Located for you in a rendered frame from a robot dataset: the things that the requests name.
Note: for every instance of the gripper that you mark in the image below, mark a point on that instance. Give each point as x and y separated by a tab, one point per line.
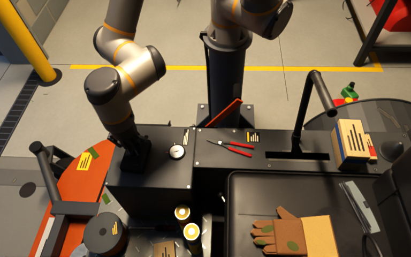
131	142

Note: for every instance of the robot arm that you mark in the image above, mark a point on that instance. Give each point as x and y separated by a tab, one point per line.
134	67

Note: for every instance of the black lap bar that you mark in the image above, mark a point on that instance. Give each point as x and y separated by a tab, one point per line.
49	174
302	113

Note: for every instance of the black and orange mower body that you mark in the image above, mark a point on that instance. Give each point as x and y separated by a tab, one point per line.
226	163

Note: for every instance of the red brake lever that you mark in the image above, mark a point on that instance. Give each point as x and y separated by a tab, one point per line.
225	111

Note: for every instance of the white round gauge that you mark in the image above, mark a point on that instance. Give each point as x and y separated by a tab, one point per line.
176	152

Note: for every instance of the black control box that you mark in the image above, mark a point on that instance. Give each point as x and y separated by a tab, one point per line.
148	188

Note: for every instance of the yellow cylinder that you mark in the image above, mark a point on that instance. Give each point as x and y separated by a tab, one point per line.
182	214
192	234

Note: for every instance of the black round canister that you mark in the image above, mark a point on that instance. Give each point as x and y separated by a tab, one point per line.
102	234

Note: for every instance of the small cardboard box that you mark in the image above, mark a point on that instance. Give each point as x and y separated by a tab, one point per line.
164	250

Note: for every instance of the black floor drain grate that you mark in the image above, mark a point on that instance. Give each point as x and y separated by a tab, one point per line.
7	127

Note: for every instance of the yellow bollard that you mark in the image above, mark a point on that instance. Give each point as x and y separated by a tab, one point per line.
21	39

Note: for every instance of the black seat pan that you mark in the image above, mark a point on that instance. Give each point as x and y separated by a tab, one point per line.
290	195

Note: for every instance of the brown work glove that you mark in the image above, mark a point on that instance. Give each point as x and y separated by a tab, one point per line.
287	234

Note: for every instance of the printed cardboard box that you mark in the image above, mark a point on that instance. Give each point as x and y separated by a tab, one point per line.
351	145

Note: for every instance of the green bottle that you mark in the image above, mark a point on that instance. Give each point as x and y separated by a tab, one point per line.
349	93

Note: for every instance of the black round drum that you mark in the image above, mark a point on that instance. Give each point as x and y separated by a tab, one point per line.
365	113

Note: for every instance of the black dome knob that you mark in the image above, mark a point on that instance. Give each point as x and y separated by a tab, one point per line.
391	150

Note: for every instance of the black metal rack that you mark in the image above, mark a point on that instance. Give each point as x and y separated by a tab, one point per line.
372	35

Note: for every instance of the red container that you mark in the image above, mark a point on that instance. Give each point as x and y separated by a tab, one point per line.
407	14

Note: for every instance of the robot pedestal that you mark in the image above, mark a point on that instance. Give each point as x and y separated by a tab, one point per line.
225	78

